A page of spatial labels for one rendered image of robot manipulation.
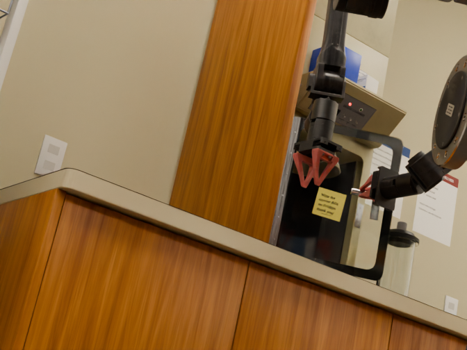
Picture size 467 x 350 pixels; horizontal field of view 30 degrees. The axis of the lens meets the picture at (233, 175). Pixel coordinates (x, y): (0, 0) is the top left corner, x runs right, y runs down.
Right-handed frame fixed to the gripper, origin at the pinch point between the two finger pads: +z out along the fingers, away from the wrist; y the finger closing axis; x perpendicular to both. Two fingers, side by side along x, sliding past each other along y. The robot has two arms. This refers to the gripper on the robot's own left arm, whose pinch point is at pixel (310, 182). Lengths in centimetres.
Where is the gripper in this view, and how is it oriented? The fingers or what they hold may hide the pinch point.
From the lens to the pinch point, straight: 196.6
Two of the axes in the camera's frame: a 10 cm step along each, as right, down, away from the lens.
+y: -5.8, 1.1, 8.1
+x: -7.9, -3.3, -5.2
